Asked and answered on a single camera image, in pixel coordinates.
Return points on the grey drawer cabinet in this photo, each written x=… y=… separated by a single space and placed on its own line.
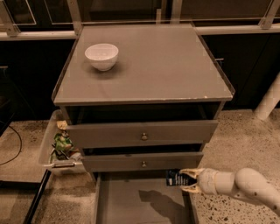
x=163 y=73

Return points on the white ceramic bowl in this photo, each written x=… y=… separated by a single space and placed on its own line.
x=102 y=56

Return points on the white horizontal rail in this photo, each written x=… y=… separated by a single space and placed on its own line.
x=201 y=31

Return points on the grey top drawer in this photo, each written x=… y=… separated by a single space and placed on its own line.
x=106 y=135

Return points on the black floor bar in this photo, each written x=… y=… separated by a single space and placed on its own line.
x=35 y=202

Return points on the grey bottom drawer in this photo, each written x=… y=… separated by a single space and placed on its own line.
x=135 y=197

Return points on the green snack bag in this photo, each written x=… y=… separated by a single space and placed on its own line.
x=62 y=142

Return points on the grey drawer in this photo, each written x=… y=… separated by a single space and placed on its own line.
x=142 y=162
x=106 y=135
x=135 y=197

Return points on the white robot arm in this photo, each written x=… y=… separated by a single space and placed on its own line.
x=239 y=182

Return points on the clear plastic storage bin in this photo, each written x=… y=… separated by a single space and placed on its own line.
x=47 y=157

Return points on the dark blue rxbar wrapper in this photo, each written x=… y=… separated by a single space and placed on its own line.
x=175 y=178

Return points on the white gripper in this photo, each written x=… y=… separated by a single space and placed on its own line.
x=209 y=180

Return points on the grey middle drawer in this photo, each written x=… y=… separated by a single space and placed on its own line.
x=142 y=162

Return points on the tan snack packet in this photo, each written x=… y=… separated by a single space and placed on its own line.
x=62 y=125

